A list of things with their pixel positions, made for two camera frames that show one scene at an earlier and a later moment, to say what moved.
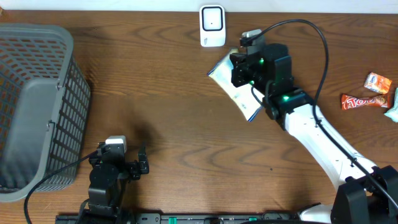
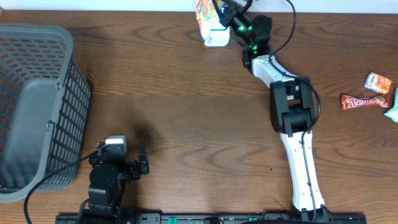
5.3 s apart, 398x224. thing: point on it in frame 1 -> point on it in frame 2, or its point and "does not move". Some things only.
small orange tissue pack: (377, 83) does not move
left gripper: (134, 170) does not move
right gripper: (237, 60) -> (228, 12)
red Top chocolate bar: (347, 101) does not move
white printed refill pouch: (222, 72) -> (206, 15)
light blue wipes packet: (393, 113) does not move
